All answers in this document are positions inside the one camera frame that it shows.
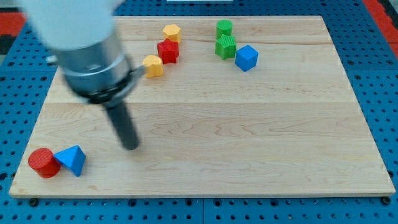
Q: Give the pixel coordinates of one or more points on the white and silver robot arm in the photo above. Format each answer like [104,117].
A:
[82,36]

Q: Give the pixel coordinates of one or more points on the blue triangle block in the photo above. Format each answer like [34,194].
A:
[72,158]

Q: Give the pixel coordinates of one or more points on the wooden board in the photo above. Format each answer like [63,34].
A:
[289,127]

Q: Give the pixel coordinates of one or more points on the red star block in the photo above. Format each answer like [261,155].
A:
[168,51]

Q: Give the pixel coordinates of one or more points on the green star block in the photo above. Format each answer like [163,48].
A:
[225,47]

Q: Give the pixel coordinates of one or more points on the blue cube block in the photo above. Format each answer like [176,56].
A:
[246,58]

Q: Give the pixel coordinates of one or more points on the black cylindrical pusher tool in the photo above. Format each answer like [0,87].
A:
[121,121]

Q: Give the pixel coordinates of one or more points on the yellow hexagon block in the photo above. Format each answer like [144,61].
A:
[172,32]

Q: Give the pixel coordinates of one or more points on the green cylinder block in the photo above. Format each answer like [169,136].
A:
[223,27]

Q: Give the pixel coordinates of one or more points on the red cylinder block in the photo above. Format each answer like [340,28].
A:
[42,161]

